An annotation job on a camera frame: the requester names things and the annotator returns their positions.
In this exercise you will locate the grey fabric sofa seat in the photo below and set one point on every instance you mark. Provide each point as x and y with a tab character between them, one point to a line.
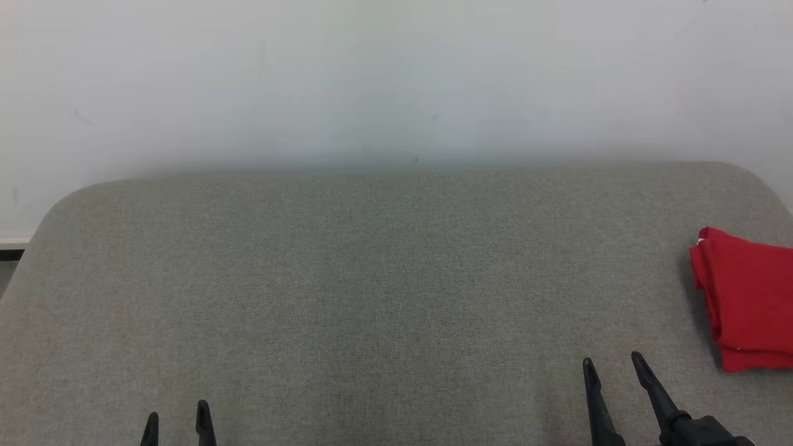
372	279

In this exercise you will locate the red basketball jersey white sleeves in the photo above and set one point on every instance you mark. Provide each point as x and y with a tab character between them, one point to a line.
749	297

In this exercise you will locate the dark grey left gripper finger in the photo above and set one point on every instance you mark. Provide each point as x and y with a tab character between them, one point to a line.
205	424
150	432

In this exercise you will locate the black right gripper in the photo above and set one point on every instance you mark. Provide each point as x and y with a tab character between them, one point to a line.
703	433

